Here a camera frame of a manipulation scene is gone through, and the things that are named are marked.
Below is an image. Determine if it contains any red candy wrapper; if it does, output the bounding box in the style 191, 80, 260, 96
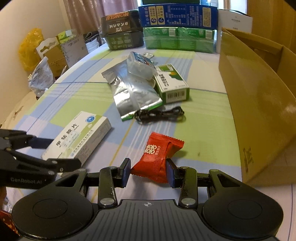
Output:
130, 132, 185, 183

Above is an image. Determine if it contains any black cable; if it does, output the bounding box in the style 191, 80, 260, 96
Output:
133, 105, 186, 125

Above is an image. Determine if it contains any silver foil pouch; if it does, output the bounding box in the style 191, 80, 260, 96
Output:
102, 60, 163, 121

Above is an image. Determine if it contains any clear plastic rack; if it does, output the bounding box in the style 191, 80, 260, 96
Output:
126, 51, 157, 80

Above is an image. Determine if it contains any person's left hand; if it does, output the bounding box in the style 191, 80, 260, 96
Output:
0, 187, 7, 207

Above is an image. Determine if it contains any white printed plastic bag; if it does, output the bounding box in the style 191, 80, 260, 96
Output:
28, 56, 55, 98

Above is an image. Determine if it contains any yellow plastic bag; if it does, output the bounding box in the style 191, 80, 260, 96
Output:
18, 28, 44, 72

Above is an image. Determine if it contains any brown hanger cardboard box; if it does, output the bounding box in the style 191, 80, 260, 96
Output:
36, 37, 67, 78

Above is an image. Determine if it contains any grey printed cardboard sheet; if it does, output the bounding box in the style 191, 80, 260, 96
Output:
61, 35, 88, 68

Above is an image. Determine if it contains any large cardboard box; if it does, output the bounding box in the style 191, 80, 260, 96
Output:
219, 29, 295, 186

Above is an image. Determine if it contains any green shrink-wrapped box pack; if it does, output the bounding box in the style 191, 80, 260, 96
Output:
143, 27, 216, 53

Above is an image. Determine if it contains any pink curtain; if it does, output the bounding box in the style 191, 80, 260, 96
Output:
59, 0, 139, 34

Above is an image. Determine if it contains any dark green Mongniu carton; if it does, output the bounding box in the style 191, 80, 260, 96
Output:
99, 9, 144, 50

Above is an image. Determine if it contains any blue milk carton box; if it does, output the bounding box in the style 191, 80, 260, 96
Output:
138, 4, 218, 30

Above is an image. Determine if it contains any dark green top box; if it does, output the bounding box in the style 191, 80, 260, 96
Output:
142, 0, 200, 5

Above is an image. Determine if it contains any mustard yellow curtain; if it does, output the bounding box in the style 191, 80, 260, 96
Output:
247, 1, 295, 52

